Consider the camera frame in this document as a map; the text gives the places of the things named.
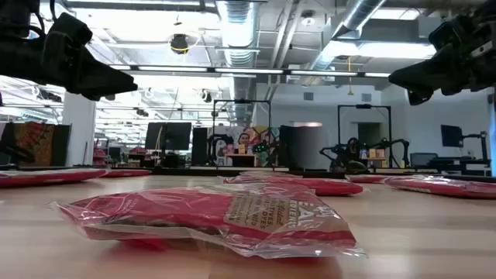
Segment round ceiling fixture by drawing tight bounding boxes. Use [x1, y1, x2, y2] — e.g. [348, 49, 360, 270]
[300, 9, 317, 27]

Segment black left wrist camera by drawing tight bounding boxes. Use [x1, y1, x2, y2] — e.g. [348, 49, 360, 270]
[44, 12, 94, 50]

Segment white building column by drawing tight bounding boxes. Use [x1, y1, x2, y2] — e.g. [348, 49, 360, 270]
[61, 91, 97, 167]

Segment dark desk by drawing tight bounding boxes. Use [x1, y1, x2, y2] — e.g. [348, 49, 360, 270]
[410, 152, 493, 176]

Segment black table edge rail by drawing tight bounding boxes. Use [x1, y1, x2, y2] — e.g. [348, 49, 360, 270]
[0, 164, 496, 180]

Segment wooden box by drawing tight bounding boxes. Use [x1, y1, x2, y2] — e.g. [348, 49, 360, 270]
[226, 153, 257, 167]

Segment black cabinet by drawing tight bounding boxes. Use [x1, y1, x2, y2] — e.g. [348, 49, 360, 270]
[191, 126, 209, 167]

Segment dark grey cabinet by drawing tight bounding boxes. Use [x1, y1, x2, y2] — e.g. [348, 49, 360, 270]
[278, 122, 323, 171]

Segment colourful mural panel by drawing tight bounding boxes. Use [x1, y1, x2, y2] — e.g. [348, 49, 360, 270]
[208, 126, 281, 167]

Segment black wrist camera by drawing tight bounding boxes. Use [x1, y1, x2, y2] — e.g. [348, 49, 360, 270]
[44, 12, 94, 50]
[428, 13, 466, 50]

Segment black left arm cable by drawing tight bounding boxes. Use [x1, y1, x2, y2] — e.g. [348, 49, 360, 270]
[26, 0, 58, 40]

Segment red background object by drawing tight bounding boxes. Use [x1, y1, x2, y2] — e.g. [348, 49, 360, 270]
[92, 146, 110, 167]

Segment black monitor on arm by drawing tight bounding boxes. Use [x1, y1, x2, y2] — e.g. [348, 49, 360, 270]
[440, 124, 464, 148]

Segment yellow hanging cord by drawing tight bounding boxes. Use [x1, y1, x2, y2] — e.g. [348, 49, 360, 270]
[346, 56, 354, 97]

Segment black stand frame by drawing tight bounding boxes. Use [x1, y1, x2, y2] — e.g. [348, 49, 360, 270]
[337, 103, 392, 168]
[212, 99, 271, 167]

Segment black overhead camera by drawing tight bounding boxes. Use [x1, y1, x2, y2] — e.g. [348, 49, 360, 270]
[170, 33, 190, 55]

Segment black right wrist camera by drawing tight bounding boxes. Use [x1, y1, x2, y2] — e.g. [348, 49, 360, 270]
[428, 13, 466, 50]

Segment red popcorn bag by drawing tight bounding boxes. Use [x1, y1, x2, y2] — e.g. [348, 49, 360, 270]
[346, 174, 391, 184]
[0, 167, 112, 189]
[383, 174, 496, 201]
[223, 171, 364, 197]
[101, 168, 153, 179]
[50, 181, 368, 260]

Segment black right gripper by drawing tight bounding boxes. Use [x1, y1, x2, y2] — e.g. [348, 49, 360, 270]
[388, 22, 496, 106]

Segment black monitor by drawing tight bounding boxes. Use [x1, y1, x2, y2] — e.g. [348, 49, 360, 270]
[145, 122, 168, 151]
[166, 122, 193, 151]

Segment overhead light bar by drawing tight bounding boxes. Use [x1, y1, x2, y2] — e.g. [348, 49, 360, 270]
[108, 64, 392, 78]

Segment yellow boxes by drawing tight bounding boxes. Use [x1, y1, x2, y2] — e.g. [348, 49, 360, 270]
[359, 148, 387, 160]

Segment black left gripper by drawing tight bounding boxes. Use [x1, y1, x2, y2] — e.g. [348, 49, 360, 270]
[40, 33, 139, 102]

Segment patterned dark divider panel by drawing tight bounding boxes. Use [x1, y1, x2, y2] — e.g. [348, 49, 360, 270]
[0, 122, 72, 167]

